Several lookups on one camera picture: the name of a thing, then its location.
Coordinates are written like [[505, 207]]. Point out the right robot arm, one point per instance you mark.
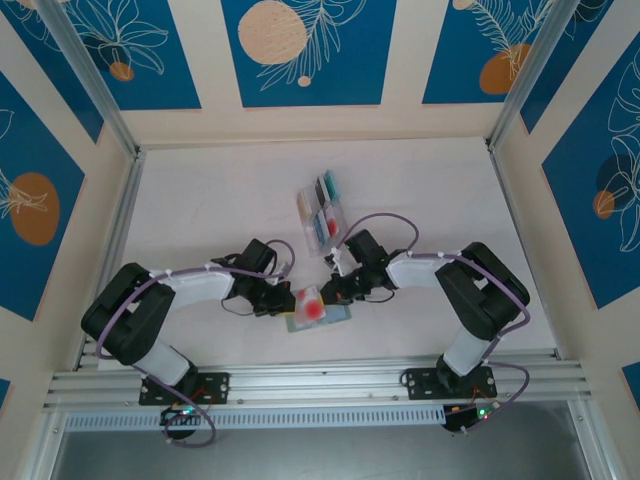
[[480, 290]]

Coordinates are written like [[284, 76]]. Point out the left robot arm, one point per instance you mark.
[[150, 310]]

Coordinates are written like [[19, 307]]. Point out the clear acrylic card display stand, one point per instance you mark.
[[320, 245]]

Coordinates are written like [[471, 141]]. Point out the blue logo card stack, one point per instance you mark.
[[318, 227]]

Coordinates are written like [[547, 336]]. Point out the beige card stack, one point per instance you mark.
[[304, 205]]

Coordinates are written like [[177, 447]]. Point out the black card stack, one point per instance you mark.
[[319, 191]]

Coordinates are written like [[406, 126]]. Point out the teal card stack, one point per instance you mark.
[[331, 184]]

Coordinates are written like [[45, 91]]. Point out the black controller board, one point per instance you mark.
[[462, 417], [177, 415]]

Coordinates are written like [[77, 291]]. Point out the aluminium frame crossbeam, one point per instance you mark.
[[320, 382]]

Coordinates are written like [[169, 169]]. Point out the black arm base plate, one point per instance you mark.
[[220, 387], [417, 382]]

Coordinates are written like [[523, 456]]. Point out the aluminium side rail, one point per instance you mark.
[[112, 260], [525, 260]]

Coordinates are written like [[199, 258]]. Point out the blue floral wall panel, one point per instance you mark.
[[150, 55], [475, 55], [595, 190], [310, 55], [50, 75], [35, 200], [585, 50]]

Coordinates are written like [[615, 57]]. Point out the aluminium frame post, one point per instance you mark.
[[535, 70], [85, 70]]

